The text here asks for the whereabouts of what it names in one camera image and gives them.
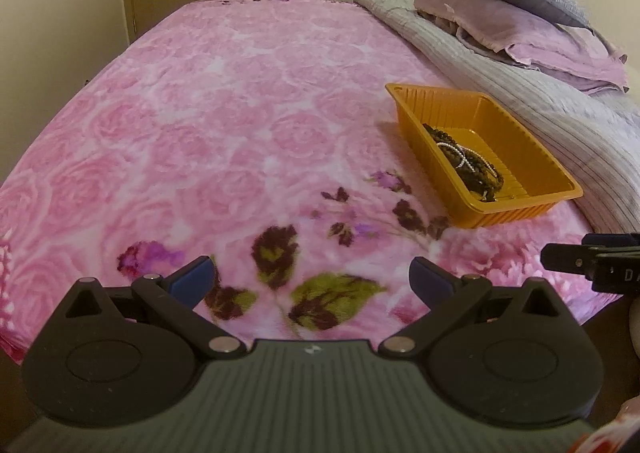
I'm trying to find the white pearl necklace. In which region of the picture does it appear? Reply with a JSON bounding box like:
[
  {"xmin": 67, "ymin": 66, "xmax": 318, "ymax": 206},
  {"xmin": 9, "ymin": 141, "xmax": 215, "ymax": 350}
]
[{"xmin": 436, "ymin": 140, "xmax": 483, "ymax": 171}]

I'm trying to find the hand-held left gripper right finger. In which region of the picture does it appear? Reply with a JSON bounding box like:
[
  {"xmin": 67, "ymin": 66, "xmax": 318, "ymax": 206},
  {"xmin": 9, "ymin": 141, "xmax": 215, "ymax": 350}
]
[{"xmin": 377, "ymin": 256, "xmax": 568, "ymax": 359}]

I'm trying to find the grey striped quilt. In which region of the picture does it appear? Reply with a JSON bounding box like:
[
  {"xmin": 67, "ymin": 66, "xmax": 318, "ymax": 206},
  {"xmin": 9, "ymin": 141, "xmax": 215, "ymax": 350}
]
[{"xmin": 353, "ymin": 0, "xmax": 640, "ymax": 234}]

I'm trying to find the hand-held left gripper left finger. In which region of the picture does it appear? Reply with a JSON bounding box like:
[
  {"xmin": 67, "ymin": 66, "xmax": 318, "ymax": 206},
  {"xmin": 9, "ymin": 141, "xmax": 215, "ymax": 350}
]
[{"xmin": 60, "ymin": 255, "xmax": 246, "ymax": 360}]

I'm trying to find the pink pillow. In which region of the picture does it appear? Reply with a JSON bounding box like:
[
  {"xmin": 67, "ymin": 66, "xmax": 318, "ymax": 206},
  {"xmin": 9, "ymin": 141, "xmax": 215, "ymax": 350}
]
[{"xmin": 414, "ymin": 0, "xmax": 629, "ymax": 95}]

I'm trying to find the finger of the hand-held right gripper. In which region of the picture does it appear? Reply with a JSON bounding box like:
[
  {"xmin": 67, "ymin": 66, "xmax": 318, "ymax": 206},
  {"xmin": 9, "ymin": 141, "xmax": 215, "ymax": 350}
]
[{"xmin": 540, "ymin": 242, "xmax": 597, "ymax": 279}]

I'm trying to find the brown bead necklace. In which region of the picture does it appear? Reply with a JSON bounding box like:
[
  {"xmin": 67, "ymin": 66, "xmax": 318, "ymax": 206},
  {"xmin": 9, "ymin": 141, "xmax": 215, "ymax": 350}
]
[{"xmin": 452, "ymin": 153, "xmax": 506, "ymax": 201}]

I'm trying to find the orange plastic tray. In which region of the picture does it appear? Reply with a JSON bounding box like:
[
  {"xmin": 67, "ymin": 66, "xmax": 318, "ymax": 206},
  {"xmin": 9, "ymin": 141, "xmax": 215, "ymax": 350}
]
[{"xmin": 385, "ymin": 82, "xmax": 584, "ymax": 229}]

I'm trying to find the pink floral blanket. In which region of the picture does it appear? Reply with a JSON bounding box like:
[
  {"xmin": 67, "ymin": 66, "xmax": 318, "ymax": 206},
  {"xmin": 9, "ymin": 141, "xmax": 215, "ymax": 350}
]
[{"xmin": 0, "ymin": 0, "xmax": 626, "ymax": 366}]

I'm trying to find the red white patterned cloth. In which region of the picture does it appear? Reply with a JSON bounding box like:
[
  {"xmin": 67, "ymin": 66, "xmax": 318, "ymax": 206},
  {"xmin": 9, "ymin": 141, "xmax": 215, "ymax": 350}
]
[{"xmin": 570, "ymin": 395, "xmax": 640, "ymax": 453}]

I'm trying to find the dark bead necklace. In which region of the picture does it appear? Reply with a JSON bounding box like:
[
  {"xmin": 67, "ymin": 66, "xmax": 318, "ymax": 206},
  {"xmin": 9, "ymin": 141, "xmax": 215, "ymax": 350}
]
[{"xmin": 422, "ymin": 122, "xmax": 506, "ymax": 201}]

